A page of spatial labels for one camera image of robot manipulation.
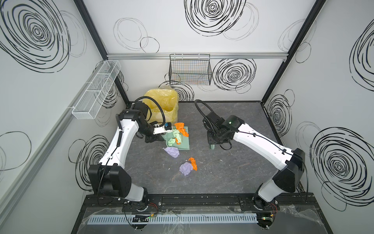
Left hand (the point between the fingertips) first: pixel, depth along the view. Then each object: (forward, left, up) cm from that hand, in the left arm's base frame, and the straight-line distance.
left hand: (161, 134), depth 78 cm
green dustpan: (-4, -13, -2) cm, 14 cm away
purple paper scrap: (-10, -8, -1) cm, 12 cm away
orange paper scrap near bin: (+5, -10, +1) cm, 11 cm away
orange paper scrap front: (-9, -18, -18) cm, 27 cm away
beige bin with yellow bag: (+28, 0, 0) cm, 28 cm away
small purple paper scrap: (-12, -14, -18) cm, 25 cm away
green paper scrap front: (-1, -9, +1) cm, 9 cm away
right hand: (-2, -26, -1) cm, 27 cm away
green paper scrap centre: (-4, -6, 0) cm, 7 cm away
